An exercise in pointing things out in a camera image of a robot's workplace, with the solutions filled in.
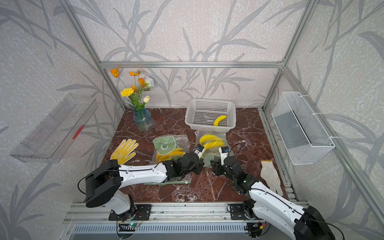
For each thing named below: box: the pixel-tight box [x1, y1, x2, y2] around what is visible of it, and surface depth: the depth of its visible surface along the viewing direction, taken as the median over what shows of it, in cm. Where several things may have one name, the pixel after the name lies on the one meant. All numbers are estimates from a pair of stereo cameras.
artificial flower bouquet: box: [110, 68, 155, 111], surface depth 96 cm
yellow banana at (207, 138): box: [199, 134, 223, 146], surface depth 99 cm
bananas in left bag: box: [155, 147, 186, 163], surface depth 93 cm
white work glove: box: [260, 160, 284, 197], surface depth 88 cm
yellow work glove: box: [110, 138, 139, 165], surface depth 98 cm
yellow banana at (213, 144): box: [203, 141, 225, 150], surface depth 93 cm
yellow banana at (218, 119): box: [213, 115, 228, 127], surface depth 113 cm
